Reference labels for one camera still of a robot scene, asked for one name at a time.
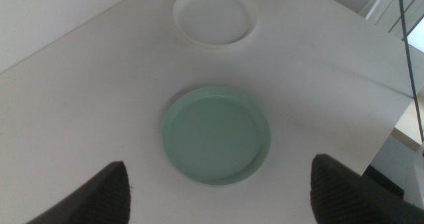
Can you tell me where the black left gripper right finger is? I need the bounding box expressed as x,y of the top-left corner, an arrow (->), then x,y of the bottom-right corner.
309,154 -> 424,224

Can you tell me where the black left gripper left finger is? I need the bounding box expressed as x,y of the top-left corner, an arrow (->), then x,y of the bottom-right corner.
26,161 -> 131,224

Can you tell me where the pale green shallow bowl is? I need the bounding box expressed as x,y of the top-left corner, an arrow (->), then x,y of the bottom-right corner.
161,85 -> 272,187

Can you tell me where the white shallow bowl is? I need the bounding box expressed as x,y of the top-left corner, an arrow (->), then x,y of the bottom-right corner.
172,0 -> 259,48

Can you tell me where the thin black cable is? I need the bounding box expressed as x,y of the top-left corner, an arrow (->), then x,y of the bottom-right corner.
396,0 -> 424,142

